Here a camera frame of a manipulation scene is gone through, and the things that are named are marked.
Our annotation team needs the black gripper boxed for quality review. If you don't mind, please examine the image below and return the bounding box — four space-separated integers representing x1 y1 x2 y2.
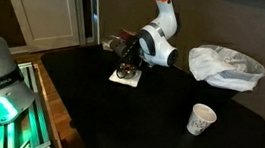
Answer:
117 35 142 70

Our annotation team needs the white paper cup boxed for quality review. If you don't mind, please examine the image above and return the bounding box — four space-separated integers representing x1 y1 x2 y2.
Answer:
187 103 217 136

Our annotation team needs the white paper napkin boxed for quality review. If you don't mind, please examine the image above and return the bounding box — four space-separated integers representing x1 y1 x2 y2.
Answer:
109 70 142 87

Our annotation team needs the white door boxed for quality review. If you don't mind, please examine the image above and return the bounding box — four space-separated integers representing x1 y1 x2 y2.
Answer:
10 0 85 53

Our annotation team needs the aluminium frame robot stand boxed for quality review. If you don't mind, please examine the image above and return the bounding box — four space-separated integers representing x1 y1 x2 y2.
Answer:
0 62 62 148

